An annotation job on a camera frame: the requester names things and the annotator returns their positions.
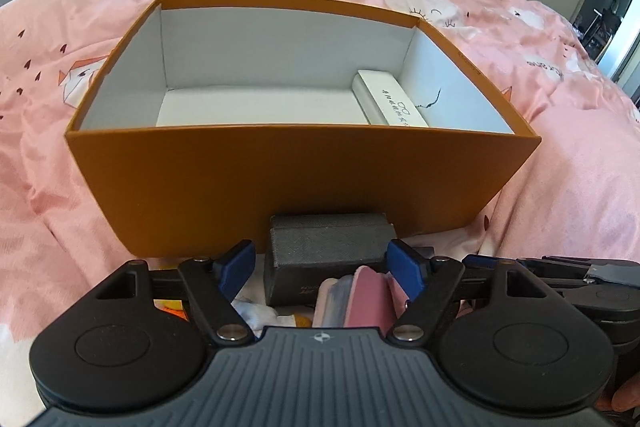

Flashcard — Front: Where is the orange crochet carrot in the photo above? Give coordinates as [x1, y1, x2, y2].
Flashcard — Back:
[154, 299, 190, 322]

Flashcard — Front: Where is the pink mini backpack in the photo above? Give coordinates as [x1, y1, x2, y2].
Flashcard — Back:
[312, 265, 409, 337]

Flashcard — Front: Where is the black textured gift box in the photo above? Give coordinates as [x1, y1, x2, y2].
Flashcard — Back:
[264, 213, 396, 308]

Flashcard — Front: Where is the white glasses case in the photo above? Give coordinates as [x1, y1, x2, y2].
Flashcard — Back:
[352, 69, 428, 128]

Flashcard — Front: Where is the pink patterned duvet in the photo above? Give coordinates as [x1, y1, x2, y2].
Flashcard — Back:
[1, 0, 639, 426]

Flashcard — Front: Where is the orange cardboard box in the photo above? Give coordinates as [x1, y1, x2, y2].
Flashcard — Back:
[65, 0, 540, 258]

